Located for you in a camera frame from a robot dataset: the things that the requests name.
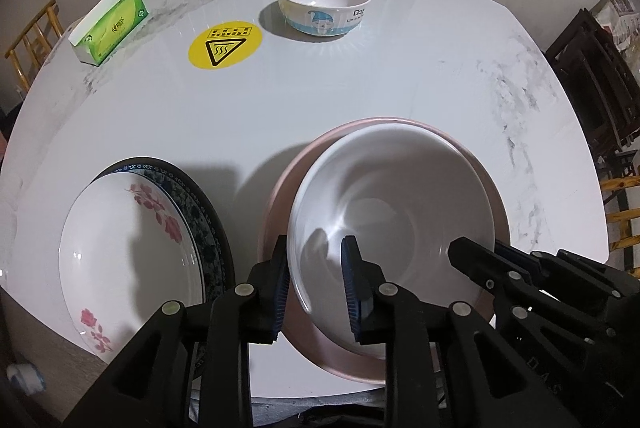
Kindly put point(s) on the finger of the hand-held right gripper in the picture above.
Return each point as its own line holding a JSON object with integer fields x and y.
{"x": 565, "y": 265}
{"x": 480, "y": 265}

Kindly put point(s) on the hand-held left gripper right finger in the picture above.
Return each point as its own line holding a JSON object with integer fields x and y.
{"x": 352, "y": 295}

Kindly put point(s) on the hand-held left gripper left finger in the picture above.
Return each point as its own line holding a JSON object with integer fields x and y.
{"x": 280, "y": 293}

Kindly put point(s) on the ribbed pink and white bowl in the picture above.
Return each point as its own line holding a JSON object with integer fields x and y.
{"x": 305, "y": 350}

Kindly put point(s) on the blue floral plate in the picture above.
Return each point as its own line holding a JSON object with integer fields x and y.
{"x": 207, "y": 228}

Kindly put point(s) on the pink bowl with white interior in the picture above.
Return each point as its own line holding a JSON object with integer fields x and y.
{"x": 390, "y": 188}

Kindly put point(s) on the white plate with red flowers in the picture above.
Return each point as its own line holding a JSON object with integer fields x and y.
{"x": 125, "y": 258}

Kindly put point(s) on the bamboo stool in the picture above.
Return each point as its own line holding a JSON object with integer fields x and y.
{"x": 622, "y": 193}

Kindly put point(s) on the dark wooden furniture stack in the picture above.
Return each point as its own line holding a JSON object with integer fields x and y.
{"x": 595, "y": 73}

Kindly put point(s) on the yellow round warning sticker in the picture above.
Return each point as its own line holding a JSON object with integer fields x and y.
{"x": 225, "y": 46}

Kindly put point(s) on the printed paper bag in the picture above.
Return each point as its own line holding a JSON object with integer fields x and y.
{"x": 622, "y": 13}

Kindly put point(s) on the white object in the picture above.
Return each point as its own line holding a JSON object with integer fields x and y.
{"x": 25, "y": 378}

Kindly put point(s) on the white bowl with cartoon print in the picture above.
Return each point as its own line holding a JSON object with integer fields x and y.
{"x": 325, "y": 3}

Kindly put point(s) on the green and white tissue box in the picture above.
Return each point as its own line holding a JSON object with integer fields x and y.
{"x": 110, "y": 26}

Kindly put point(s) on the bamboo chair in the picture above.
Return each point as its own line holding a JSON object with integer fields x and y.
{"x": 35, "y": 43}

